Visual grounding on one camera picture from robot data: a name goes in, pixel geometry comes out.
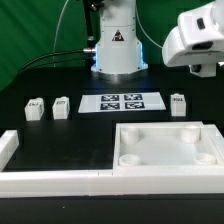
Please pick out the white square table top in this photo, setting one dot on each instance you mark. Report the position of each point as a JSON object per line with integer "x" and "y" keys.
{"x": 168, "y": 144}

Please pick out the white sheet with tags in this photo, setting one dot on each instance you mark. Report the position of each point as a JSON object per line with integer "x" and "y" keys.
{"x": 121, "y": 102}

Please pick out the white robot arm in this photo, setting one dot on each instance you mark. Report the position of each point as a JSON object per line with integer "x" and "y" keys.
{"x": 118, "y": 53}

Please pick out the white U-shaped fence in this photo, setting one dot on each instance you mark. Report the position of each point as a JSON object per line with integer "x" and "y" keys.
{"x": 125, "y": 180}

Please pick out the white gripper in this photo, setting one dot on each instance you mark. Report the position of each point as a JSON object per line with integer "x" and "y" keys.
{"x": 198, "y": 40}

